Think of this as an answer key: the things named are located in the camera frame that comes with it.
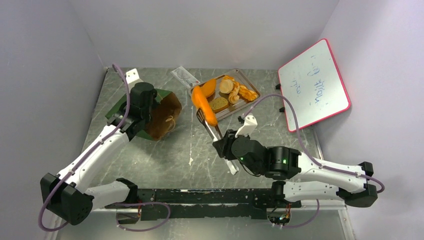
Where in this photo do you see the pink framed whiteboard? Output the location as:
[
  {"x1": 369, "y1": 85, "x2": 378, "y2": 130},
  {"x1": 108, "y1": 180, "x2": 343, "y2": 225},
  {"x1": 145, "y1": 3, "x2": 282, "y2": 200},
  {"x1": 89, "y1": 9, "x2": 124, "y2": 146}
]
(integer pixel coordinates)
[{"x1": 278, "y1": 38, "x2": 351, "y2": 133}]

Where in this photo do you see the clear plastic packet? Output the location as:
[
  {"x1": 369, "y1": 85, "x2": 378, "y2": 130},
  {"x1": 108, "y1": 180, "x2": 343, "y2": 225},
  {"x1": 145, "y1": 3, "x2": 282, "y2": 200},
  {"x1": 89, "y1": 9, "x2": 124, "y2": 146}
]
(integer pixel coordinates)
[{"x1": 171, "y1": 66, "x2": 201, "y2": 89}]

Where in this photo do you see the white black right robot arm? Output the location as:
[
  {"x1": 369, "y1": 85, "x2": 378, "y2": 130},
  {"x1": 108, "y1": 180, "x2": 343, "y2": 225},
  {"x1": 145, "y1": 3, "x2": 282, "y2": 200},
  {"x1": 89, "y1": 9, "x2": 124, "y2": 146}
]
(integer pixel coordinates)
[{"x1": 212, "y1": 129, "x2": 378, "y2": 208}]

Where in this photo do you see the metal baking tray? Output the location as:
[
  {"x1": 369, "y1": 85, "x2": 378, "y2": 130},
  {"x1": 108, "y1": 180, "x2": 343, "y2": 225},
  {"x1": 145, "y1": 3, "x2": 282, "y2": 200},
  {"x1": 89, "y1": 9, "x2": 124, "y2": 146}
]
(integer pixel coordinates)
[{"x1": 189, "y1": 68, "x2": 261, "y2": 123}]

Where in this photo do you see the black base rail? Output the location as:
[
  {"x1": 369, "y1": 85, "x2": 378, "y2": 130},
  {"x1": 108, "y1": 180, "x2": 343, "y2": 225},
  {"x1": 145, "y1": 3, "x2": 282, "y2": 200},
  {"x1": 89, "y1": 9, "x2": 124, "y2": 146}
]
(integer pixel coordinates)
[{"x1": 108, "y1": 187, "x2": 302, "y2": 221}]

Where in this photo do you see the pale croissant fake bread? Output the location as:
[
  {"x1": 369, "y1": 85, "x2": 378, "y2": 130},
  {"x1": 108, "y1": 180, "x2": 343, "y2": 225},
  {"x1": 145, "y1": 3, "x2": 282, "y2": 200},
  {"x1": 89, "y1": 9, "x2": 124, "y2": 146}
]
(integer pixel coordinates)
[{"x1": 228, "y1": 82, "x2": 240, "y2": 104}]

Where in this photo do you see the green paper bag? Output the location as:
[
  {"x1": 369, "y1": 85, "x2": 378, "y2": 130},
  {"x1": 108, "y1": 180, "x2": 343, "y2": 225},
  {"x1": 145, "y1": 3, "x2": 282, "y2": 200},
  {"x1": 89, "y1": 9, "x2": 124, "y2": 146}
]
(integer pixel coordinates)
[{"x1": 104, "y1": 88, "x2": 183, "y2": 142}]

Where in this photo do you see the braided orange fake bread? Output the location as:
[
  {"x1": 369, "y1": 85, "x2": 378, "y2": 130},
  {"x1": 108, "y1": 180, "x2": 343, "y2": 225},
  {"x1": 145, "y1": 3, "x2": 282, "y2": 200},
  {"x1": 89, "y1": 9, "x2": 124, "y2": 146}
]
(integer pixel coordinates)
[{"x1": 223, "y1": 75, "x2": 259, "y2": 102}]

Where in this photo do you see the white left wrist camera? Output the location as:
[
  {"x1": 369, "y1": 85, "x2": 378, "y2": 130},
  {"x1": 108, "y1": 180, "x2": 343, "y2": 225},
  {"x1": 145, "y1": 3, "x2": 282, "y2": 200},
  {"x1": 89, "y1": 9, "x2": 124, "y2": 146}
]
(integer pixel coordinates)
[{"x1": 125, "y1": 68, "x2": 143, "y2": 85}]

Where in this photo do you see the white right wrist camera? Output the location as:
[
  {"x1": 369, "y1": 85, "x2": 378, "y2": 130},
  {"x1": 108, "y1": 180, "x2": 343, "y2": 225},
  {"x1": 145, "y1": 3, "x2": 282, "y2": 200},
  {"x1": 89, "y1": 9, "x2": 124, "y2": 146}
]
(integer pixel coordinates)
[{"x1": 235, "y1": 113, "x2": 258, "y2": 138}]

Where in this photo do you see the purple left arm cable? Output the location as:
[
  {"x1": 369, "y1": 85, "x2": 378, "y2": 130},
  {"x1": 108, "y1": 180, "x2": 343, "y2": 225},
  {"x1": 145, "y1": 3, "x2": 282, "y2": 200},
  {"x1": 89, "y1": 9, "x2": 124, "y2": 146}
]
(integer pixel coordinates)
[{"x1": 37, "y1": 63, "x2": 131, "y2": 232}]

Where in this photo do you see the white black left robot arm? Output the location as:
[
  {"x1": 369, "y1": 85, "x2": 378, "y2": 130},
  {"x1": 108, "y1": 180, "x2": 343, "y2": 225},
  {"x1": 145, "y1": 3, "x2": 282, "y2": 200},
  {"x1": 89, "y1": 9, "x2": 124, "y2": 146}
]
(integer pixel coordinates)
[{"x1": 40, "y1": 82, "x2": 158, "y2": 226}]

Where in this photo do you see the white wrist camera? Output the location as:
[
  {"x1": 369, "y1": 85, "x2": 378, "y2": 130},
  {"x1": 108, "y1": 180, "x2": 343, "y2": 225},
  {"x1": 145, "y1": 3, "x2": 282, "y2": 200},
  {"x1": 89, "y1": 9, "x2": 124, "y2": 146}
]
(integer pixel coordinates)
[
  {"x1": 235, "y1": 113, "x2": 258, "y2": 138},
  {"x1": 125, "y1": 68, "x2": 143, "y2": 85}
]

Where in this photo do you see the aluminium frame rail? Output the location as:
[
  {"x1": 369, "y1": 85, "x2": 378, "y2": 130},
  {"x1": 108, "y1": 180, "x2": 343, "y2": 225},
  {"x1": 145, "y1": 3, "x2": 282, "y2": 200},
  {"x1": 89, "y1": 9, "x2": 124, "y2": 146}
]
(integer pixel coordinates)
[{"x1": 46, "y1": 188, "x2": 357, "y2": 240}]

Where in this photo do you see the long orange fake baguette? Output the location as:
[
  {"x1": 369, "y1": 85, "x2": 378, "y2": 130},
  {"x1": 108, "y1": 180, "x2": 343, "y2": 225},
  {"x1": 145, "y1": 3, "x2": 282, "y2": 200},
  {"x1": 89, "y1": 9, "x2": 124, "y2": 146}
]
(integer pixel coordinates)
[{"x1": 191, "y1": 86, "x2": 218, "y2": 127}]

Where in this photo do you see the pale round fake bun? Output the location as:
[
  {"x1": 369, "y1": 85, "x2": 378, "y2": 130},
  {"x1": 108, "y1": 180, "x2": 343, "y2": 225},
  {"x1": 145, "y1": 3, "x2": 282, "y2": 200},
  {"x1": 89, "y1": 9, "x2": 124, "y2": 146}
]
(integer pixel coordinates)
[{"x1": 219, "y1": 78, "x2": 234, "y2": 94}]

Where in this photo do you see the smooth orange fake loaf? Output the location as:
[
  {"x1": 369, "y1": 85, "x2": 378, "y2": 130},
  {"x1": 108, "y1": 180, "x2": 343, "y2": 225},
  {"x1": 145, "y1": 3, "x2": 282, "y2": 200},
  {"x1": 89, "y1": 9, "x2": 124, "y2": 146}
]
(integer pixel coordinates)
[{"x1": 200, "y1": 78, "x2": 217, "y2": 98}]

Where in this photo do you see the round seeded fake bread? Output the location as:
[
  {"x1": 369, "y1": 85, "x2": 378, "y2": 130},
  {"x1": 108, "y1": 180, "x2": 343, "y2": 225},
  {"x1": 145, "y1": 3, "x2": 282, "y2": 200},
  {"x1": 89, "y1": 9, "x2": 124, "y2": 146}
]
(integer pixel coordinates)
[{"x1": 209, "y1": 97, "x2": 230, "y2": 113}]

